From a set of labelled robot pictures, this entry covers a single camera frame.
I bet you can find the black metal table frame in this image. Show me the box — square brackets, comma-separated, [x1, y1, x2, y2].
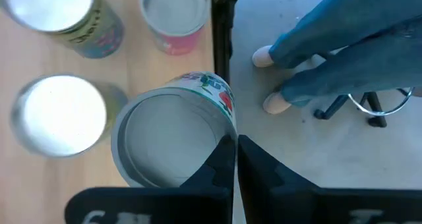
[209, 0, 242, 86]

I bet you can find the person's foot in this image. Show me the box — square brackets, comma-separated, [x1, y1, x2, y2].
[262, 91, 293, 115]
[251, 45, 275, 69]

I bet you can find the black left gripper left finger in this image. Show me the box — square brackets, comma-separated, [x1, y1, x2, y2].
[64, 134, 237, 224]

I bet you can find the person's leg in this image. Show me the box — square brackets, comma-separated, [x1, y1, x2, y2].
[280, 14, 422, 108]
[268, 0, 422, 70]

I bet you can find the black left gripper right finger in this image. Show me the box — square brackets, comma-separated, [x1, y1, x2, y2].
[237, 134, 422, 224]

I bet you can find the pink green chicken soup can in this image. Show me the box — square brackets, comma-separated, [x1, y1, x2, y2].
[138, 0, 212, 56]

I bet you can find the white vegetable picture can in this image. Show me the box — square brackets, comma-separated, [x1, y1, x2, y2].
[110, 70, 239, 189]

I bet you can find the black stool with chrome ring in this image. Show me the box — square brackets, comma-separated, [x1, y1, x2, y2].
[313, 86, 415, 128]

